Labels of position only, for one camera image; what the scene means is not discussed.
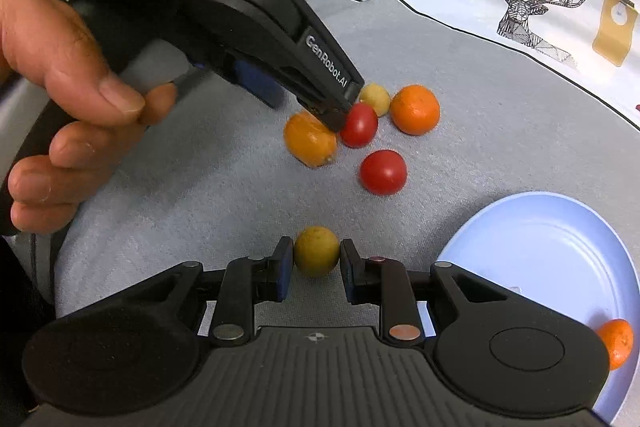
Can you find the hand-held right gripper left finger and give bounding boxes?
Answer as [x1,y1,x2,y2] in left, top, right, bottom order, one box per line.
[122,236,295,348]

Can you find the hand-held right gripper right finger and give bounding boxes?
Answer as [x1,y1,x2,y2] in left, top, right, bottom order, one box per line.
[340,238,506,348]

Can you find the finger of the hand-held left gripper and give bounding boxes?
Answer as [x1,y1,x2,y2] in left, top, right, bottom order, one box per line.
[220,57,287,108]
[279,23,366,134]

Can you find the small olive-yellow round fruit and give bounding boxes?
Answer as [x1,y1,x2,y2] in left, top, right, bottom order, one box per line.
[293,227,341,278]

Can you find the red cherry tomato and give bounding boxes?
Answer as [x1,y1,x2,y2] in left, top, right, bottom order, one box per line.
[340,102,379,148]
[359,149,407,196]

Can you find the yellow-orange kumquat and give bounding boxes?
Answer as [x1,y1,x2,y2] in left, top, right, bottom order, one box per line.
[283,110,339,168]

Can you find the light blue plate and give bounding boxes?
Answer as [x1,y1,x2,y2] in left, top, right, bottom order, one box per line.
[436,191,640,425]

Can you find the person's left hand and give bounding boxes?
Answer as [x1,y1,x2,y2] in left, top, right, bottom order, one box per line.
[0,0,179,236]

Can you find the small pale yellow fruit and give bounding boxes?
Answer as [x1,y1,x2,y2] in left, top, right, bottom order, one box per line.
[359,83,392,118]

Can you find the grey fabric cushion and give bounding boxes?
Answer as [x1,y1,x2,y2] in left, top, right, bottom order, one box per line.
[0,0,640,358]

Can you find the small orange mandarin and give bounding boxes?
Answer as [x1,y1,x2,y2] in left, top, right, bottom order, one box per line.
[596,318,634,371]

